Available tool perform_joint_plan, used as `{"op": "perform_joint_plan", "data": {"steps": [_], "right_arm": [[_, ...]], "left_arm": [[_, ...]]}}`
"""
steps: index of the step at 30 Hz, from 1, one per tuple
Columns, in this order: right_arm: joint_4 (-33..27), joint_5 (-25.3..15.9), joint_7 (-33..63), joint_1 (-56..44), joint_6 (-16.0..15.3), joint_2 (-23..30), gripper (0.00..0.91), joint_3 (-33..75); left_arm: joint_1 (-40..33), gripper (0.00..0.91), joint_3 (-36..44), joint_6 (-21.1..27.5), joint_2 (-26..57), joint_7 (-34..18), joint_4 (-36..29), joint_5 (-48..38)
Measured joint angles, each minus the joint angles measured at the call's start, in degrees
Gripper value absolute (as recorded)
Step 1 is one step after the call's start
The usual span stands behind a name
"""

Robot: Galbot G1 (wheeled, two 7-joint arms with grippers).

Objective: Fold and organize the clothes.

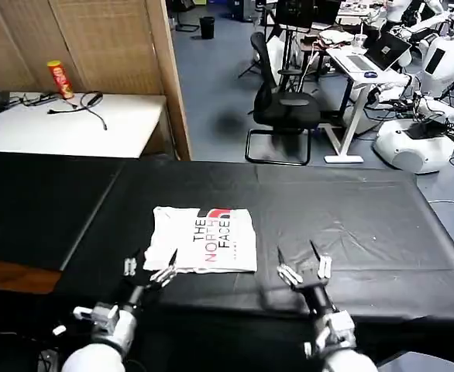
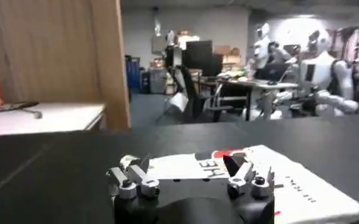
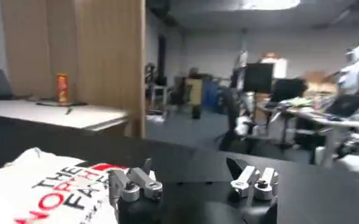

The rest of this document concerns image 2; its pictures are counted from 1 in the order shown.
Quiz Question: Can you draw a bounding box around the white printed shirt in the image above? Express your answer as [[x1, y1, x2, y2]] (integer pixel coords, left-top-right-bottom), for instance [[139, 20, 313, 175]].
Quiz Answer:
[[119, 144, 359, 224]]

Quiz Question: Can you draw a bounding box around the stack of cardboard boxes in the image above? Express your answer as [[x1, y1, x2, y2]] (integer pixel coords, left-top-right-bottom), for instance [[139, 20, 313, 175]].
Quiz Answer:
[[213, 45, 241, 72]]

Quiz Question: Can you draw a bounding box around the white humanoid robot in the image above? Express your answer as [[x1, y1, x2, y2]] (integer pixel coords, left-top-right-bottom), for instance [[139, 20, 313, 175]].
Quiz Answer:
[[246, 23, 291, 74], [273, 29, 359, 117]]

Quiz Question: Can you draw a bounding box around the white paper bag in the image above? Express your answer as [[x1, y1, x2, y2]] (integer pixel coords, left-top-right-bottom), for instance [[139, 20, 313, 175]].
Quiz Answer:
[[169, 91, 190, 113]]

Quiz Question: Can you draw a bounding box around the black computer monitor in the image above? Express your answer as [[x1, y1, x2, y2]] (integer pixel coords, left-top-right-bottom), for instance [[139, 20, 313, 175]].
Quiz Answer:
[[182, 40, 224, 77]]

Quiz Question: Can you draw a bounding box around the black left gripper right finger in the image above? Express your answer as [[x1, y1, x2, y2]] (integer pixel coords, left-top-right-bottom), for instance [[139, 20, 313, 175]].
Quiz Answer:
[[223, 155, 276, 200]]

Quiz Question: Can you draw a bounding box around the cluttered office desk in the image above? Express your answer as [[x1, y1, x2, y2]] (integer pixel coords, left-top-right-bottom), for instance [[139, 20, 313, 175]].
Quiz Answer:
[[217, 68, 299, 121]]

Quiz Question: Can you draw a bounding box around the black office chair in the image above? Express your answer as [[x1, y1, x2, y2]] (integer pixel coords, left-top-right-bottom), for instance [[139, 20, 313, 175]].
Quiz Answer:
[[180, 65, 234, 123]]

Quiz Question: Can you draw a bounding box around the black cable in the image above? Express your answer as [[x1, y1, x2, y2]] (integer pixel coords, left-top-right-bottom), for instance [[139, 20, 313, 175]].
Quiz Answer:
[[0, 101, 43, 120]]

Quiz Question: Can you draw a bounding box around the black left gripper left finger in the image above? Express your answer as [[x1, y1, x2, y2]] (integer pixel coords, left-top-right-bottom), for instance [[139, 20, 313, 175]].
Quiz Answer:
[[107, 154, 161, 200]]

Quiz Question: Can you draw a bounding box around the small white table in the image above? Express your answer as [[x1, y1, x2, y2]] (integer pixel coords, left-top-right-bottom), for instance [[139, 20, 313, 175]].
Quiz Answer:
[[0, 102, 106, 136]]

